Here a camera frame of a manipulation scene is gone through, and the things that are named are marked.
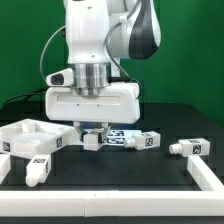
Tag white obstacle fence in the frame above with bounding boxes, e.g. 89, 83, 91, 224
0, 156, 224, 217

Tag white square table top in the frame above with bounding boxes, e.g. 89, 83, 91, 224
0, 119, 78, 159

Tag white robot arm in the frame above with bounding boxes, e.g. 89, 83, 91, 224
46, 0, 161, 141

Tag grey camera cable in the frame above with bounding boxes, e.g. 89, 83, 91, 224
39, 25, 68, 91

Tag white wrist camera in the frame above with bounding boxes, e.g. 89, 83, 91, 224
46, 68, 74, 86

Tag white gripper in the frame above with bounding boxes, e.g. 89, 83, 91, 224
45, 83, 140, 142

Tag black cables on table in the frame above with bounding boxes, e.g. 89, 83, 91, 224
2, 87, 51, 108

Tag white paper with tags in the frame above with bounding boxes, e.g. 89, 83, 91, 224
66, 129, 138, 146

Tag white block at left edge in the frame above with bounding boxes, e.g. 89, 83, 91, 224
0, 154, 11, 184

